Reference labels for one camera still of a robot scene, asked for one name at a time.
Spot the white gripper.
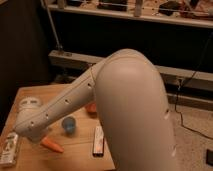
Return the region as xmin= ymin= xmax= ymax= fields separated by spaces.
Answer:
xmin=28 ymin=128 xmax=49 ymax=143

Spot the orange carrot-shaped pepper toy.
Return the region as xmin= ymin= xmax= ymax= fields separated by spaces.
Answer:
xmin=41 ymin=137 xmax=64 ymax=153

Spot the white tube with cap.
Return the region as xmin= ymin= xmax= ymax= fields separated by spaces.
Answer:
xmin=0 ymin=132 xmax=19 ymax=167

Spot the black object on floor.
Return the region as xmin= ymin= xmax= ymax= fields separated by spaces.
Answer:
xmin=206 ymin=149 xmax=213 ymax=166

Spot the blue plastic cup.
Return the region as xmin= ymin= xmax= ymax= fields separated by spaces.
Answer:
xmin=61 ymin=117 xmax=76 ymax=134

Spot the orange red bowl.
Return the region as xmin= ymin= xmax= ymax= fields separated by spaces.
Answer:
xmin=85 ymin=102 xmax=97 ymax=115

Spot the black cable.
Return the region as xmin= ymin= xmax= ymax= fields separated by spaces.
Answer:
xmin=173 ymin=31 xmax=213 ymax=141

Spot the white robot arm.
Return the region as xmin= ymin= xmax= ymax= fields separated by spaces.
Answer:
xmin=14 ymin=49 xmax=180 ymax=171

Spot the metal lamp pole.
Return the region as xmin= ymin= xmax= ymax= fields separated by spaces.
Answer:
xmin=43 ymin=0 xmax=63 ymax=53

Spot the wall shelf with clutter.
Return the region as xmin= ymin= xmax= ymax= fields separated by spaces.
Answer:
xmin=41 ymin=0 xmax=213 ymax=29

